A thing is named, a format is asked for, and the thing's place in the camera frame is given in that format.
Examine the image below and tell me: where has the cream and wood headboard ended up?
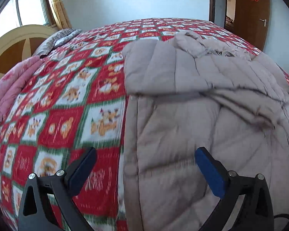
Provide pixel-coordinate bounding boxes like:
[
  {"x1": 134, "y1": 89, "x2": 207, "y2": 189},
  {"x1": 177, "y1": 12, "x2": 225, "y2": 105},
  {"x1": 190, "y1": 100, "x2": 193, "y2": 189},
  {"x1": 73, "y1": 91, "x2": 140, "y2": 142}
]
[{"x1": 0, "y1": 25, "x2": 59, "y2": 87}]

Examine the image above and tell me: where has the beige quilted down jacket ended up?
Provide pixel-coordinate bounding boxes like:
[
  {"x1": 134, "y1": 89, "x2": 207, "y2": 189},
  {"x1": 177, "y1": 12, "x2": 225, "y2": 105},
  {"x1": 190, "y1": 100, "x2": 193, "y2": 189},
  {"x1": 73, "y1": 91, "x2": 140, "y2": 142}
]
[{"x1": 122, "y1": 30, "x2": 289, "y2": 231}]

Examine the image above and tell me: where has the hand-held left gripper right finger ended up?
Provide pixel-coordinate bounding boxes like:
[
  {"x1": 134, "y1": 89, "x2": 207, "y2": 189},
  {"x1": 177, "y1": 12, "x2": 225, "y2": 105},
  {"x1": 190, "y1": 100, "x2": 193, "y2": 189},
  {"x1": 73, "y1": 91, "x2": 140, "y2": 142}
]
[{"x1": 195, "y1": 146, "x2": 275, "y2": 231}]

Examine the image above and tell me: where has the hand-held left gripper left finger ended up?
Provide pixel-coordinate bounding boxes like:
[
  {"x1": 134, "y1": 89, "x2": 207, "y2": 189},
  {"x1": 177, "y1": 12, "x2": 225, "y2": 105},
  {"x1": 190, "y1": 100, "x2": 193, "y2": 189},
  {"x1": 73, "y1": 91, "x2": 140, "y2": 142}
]
[{"x1": 18, "y1": 146, "x2": 97, "y2": 231}]

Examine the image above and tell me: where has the pink floral folded quilt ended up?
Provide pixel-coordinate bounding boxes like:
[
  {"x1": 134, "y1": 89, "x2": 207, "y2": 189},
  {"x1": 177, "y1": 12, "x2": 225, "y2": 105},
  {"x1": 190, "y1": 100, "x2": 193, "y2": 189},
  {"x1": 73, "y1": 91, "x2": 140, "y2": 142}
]
[{"x1": 0, "y1": 56, "x2": 42, "y2": 128}]

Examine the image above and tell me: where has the dark wooden door frame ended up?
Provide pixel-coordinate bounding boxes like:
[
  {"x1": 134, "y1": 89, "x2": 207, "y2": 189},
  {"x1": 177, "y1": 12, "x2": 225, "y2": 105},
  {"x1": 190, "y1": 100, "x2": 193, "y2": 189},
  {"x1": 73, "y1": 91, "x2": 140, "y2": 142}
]
[{"x1": 208, "y1": 0, "x2": 236, "y2": 29}]

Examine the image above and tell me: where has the red checkered cartoon bedsheet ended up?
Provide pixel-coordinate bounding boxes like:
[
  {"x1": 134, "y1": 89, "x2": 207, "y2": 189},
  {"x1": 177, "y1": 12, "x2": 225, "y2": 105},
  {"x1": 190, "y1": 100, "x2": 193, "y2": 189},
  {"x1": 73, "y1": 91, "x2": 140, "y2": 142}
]
[{"x1": 0, "y1": 18, "x2": 289, "y2": 231}]

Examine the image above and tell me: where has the window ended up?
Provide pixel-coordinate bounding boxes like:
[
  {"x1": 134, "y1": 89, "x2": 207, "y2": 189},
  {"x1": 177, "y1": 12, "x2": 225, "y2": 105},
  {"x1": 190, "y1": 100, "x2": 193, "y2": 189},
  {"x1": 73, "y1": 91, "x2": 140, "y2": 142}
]
[{"x1": 0, "y1": 0, "x2": 57, "y2": 32}]

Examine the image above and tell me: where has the striped pillow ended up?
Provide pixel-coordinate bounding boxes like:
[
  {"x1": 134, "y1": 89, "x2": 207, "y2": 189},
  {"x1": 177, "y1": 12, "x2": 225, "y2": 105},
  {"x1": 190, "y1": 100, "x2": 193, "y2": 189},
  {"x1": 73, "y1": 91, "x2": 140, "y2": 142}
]
[{"x1": 33, "y1": 28, "x2": 82, "y2": 58}]

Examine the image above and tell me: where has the brown wooden door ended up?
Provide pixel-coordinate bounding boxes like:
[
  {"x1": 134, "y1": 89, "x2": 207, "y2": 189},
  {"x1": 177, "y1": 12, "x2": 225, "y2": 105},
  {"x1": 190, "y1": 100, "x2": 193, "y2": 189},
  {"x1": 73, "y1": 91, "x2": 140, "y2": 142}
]
[{"x1": 235, "y1": 0, "x2": 270, "y2": 51}]

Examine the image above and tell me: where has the short yellow floral curtain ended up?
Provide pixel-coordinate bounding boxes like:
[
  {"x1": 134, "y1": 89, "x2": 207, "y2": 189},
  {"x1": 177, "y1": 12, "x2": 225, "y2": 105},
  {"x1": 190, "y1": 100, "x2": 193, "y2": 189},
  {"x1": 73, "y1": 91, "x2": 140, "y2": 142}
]
[{"x1": 46, "y1": 0, "x2": 73, "y2": 30}]

